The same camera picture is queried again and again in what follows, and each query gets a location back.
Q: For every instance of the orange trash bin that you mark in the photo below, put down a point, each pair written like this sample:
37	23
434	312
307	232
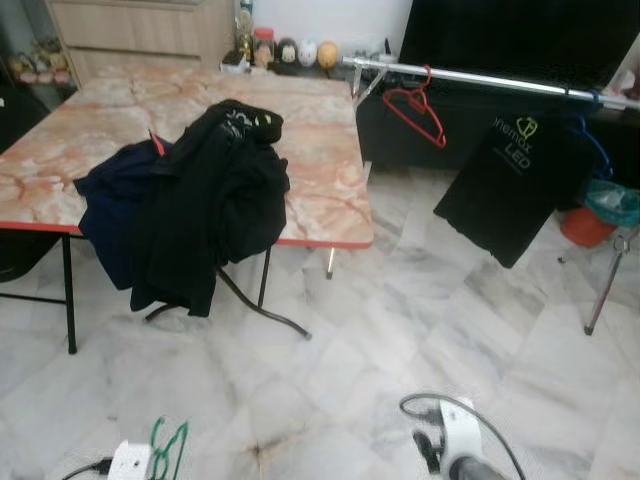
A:
585	228

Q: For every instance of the blue gold trophy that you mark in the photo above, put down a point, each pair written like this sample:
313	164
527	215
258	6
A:
245	30

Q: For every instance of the blue plastic hanger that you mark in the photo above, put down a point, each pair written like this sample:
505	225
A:
598	150

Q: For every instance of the red lid glass jar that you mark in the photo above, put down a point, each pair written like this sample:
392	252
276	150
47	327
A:
264	48

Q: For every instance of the silver metal clothes rack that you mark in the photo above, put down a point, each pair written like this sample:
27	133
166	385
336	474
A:
500	83

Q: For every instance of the white box black lid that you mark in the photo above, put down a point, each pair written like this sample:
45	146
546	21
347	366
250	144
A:
237	64

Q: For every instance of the black shirt LED lettering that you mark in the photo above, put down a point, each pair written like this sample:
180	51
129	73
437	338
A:
510	200

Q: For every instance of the black white-faced plush toy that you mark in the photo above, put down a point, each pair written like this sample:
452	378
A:
287	54

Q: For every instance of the marble pattern table red edge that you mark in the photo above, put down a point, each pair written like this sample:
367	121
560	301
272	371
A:
320	150

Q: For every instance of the black flat screen television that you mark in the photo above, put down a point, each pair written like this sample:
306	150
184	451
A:
520	40

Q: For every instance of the green plastic hanger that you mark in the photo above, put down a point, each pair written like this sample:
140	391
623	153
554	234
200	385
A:
155	450

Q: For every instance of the black television console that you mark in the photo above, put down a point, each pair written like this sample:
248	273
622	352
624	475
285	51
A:
460	125

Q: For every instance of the white round plush toy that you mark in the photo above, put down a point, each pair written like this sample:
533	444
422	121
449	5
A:
308	53

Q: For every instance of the light wooden cabinet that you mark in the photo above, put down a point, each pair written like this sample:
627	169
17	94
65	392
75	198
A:
140	35

